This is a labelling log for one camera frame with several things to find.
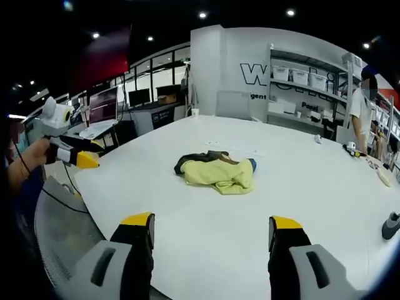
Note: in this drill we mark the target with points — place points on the wooden board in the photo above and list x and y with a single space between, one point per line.
384 177

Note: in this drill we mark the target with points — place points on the person's left hand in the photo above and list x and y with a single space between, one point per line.
36 156

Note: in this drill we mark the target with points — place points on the grey metal shelf rack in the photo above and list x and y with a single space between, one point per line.
312 93

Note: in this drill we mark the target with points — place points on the grey shoe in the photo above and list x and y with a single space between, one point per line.
392 226

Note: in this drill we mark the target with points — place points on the black monitor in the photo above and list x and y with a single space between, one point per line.
139 97

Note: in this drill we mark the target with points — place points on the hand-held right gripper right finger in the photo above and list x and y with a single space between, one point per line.
287 256

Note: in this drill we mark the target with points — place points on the grey perforated panel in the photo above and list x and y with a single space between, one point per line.
62 237

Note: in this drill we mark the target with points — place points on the white paper cup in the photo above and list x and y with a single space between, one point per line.
195 112

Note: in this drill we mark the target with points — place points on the white storage bin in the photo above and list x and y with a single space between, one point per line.
352 62
280 74
300 77
317 82

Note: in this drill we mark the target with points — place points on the large dark hanging screen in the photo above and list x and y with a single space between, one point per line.
100 62

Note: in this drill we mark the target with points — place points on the white chair back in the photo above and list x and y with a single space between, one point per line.
232 104

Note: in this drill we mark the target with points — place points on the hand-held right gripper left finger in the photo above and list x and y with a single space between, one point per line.
131 256

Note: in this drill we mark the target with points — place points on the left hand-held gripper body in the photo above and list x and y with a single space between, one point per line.
56 120

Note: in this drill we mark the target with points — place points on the cardboard box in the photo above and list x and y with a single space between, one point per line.
168 95

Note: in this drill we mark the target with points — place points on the open laptop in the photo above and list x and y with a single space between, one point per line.
103 107

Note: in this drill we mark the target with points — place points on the small white object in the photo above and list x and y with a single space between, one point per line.
317 139

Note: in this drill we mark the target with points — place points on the hand-held gripper on table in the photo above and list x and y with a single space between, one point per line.
353 149

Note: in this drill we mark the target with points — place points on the yellow garment with dark lining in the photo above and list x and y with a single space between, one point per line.
218 175

